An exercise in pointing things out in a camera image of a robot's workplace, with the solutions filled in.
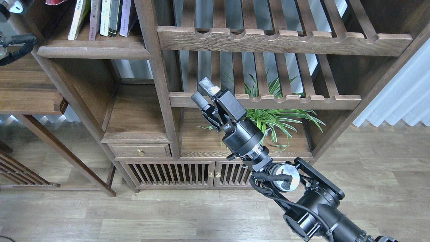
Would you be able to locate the white upright book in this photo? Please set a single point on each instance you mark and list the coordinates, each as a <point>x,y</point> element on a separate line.
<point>105,17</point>

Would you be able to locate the white curtain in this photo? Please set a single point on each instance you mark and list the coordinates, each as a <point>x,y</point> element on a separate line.
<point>406,98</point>

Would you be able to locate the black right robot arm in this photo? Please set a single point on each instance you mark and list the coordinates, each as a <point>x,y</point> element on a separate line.
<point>310,201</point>

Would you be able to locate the yellow-green book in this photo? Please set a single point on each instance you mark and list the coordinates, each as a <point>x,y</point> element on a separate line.
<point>81,9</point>

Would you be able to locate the green spider plant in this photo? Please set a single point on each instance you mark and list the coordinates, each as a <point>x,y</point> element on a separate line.
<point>269,121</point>

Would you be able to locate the dark wooden bookshelf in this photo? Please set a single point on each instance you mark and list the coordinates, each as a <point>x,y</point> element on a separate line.
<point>134,93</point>

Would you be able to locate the lavender upright book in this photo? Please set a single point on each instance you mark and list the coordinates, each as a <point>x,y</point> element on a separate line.
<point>128,17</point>

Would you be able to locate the maroon book white characters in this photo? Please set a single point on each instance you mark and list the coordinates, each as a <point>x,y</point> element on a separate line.
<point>95,17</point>

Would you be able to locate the dark green upright book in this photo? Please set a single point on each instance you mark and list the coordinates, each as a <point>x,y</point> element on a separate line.
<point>114,17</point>

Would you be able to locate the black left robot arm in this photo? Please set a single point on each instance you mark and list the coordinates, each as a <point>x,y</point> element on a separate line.
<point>19,7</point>

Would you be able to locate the red book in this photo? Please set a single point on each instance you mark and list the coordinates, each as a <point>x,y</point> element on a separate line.
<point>54,2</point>

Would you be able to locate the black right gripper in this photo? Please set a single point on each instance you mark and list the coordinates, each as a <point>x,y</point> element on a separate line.
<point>226,114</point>

